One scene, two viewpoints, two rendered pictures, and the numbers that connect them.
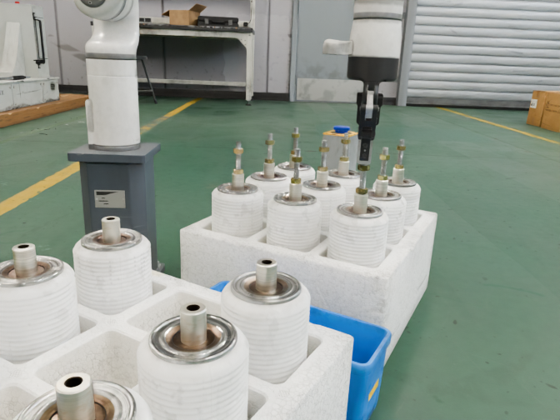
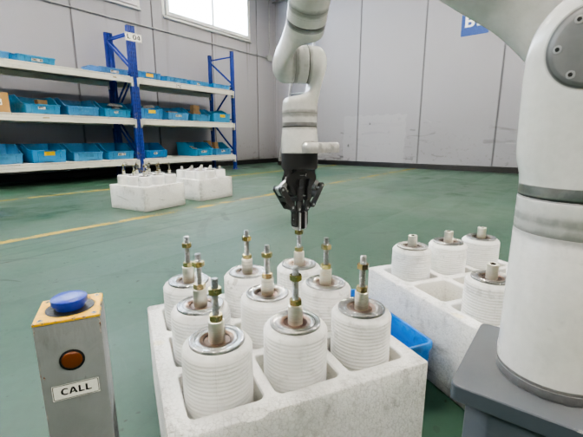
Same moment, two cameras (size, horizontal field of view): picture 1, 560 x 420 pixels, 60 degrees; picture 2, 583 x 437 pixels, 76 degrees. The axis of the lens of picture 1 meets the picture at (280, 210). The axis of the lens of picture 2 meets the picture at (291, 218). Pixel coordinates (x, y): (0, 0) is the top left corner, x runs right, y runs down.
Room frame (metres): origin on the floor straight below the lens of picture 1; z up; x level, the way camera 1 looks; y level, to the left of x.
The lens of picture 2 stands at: (1.37, 0.34, 0.52)
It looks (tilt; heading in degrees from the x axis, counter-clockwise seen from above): 12 degrees down; 219
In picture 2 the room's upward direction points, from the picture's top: straight up
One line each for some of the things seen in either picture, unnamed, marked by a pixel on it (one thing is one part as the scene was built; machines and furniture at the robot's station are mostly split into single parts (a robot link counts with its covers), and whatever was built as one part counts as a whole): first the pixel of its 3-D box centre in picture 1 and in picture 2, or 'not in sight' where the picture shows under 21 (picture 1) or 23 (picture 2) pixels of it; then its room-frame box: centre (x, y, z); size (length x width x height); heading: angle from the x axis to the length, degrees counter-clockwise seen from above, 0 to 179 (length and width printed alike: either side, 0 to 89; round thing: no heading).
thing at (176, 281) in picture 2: (397, 182); (188, 280); (0.97, -0.24, 0.25); 0.08 x 0.08 x 0.01
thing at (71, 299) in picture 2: (341, 130); (69, 303); (1.21, -0.14, 0.32); 0.04 x 0.04 x 0.02
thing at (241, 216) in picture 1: (237, 235); (358, 358); (0.87, 0.08, 0.16); 0.10 x 0.10 x 0.18
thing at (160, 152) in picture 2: not in sight; (147, 150); (-1.61, -4.74, 0.36); 0.50 x 0.38 x 0.21; 93
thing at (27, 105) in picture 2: not in sight; (34, 105); (-0.24, -4.74, 0.90); 0.50 x 0.38 x 0.21; 93
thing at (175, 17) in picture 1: (184, 16); not in sight; (5.54, 1.10, 0.87); 0.40 x 0.30 x 0.23; 78
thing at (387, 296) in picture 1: (316, 262); (268, 373); (0.92, -0.08, 0.09); 0.39 x 0.39 x 0.18; 63
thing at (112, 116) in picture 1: (114, 104); (563, 290); (0.97, 0.34, 0.39); 0.09 x 0.09 x 0.17; 2
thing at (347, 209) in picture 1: (359, 211); (298, 264); (0.76, -0.13, 0.25); 0.08 x 0.08 x 0.01
